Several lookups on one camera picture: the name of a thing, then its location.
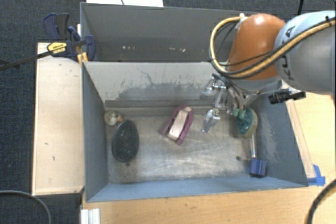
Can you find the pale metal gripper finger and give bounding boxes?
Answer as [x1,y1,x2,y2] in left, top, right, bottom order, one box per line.
[200,80,227,98]
[201,109,222,134]

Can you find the purple and beige stapler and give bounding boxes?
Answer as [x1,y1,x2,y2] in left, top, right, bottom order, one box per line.
[160,104,195,146]

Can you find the grey metal bin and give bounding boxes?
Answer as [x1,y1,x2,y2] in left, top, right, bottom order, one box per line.
[79,2,309,203]

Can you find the pale wood flat board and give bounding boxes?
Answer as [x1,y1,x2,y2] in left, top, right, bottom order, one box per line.
[32,42,85,196]

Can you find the black cylinder on white bracket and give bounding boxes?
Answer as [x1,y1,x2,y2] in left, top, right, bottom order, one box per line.
[245,88,307,105]

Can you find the blue-handled metal tool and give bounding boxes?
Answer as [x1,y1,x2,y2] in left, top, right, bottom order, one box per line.
[247,133,268,178]

